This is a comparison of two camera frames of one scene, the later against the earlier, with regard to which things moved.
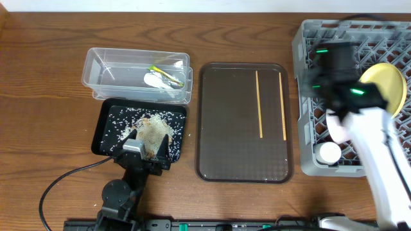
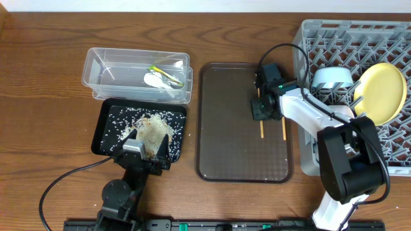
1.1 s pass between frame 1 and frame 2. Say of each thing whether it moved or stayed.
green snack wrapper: stayed
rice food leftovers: stayed
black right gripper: moved
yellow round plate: stayed
